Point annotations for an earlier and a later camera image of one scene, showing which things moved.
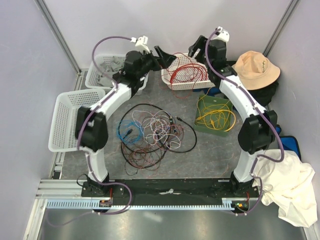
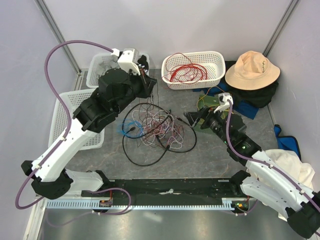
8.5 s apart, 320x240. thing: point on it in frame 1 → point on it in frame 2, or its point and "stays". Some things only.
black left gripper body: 150,63 → 143,89
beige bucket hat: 255,70 stays
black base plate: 161,190 stays
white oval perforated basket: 187,73 stays
